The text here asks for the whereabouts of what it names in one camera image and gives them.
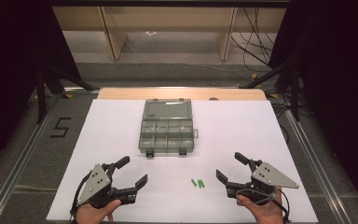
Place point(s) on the small green plastic piece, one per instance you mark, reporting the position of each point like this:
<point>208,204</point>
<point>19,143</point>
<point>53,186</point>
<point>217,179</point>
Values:
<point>202,184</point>
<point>193,182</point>
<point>199,183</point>

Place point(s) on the clear plastic compartment box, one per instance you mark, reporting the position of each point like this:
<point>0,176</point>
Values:
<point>166,133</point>

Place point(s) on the black curtain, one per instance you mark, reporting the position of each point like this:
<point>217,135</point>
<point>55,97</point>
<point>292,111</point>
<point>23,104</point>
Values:
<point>338,77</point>
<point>9,56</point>

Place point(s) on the black overhead frame bar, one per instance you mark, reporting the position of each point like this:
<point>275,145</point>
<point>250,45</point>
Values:
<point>167,3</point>

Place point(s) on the black metal stand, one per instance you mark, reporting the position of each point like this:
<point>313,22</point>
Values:
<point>293,93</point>
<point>42,93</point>

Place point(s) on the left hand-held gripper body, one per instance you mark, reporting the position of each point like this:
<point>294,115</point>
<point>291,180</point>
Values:
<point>94,186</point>

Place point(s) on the white table sheet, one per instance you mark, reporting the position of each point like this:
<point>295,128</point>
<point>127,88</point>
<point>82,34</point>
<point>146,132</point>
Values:
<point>112,133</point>

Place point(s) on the beige wooden shelf unit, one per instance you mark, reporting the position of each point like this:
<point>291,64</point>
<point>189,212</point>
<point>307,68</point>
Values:
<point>167,18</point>

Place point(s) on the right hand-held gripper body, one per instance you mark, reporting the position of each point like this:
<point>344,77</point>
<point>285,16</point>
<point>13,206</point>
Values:
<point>270,178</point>

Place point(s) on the light wooden table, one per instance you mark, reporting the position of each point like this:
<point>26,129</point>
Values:
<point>180,94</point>

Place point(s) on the aluminium floor rail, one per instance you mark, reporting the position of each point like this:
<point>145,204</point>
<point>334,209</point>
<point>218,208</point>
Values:
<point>317,168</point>
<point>18,168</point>

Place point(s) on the person's right hand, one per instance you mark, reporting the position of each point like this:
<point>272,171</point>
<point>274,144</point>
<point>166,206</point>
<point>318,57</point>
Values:
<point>267,213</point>

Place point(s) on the person's left hand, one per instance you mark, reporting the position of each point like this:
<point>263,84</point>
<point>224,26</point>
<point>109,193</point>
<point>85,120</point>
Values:
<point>91,214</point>

